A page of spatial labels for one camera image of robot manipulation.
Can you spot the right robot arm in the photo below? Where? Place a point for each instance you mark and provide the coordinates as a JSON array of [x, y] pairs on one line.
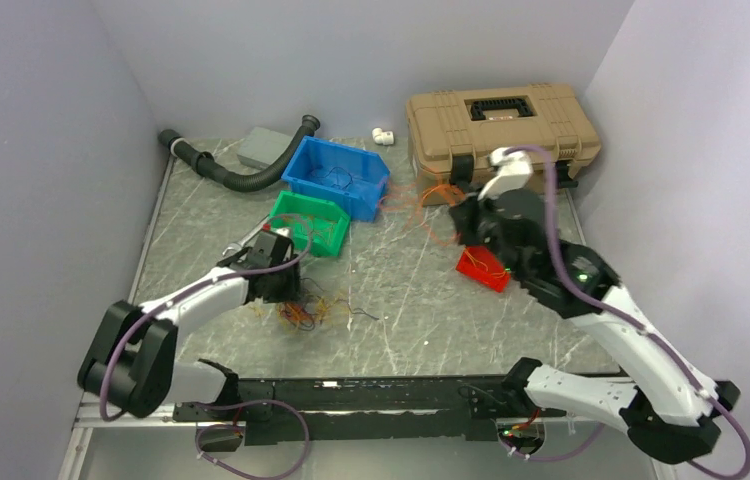
[[668, 408]]

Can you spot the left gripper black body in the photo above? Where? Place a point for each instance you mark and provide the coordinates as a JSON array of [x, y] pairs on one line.
[[285, 286]]

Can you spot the white pipe elbow fitting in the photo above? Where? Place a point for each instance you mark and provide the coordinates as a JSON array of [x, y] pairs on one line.
[[382, 137]]

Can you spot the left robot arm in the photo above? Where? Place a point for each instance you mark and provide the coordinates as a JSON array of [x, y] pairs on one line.
[[132, 365]]

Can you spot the tan plastic toolbox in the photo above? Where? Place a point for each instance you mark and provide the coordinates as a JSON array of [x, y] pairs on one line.
[[453, 132]]

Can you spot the silver open-end wrench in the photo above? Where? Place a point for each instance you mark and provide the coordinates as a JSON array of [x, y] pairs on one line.
[[238, 245]]

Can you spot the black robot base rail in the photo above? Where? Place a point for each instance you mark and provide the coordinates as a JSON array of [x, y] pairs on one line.
[[470, 407]]

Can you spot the blue plastic bin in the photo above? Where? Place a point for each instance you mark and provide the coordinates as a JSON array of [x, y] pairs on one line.
[[352, 178]]

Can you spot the grey rectangular block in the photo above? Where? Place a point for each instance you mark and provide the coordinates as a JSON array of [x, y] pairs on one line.
[[262, 147]]

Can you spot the green plastic bin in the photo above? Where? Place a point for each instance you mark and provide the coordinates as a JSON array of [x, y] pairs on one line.
[[322, 220]]

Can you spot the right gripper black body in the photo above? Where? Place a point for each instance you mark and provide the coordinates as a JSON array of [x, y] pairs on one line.
[[477, 226]]

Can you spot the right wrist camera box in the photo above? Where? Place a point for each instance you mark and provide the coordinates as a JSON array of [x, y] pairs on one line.
[[512, 170]]

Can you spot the red plastic bin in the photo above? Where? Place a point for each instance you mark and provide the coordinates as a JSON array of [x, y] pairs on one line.
[[480, 265]]

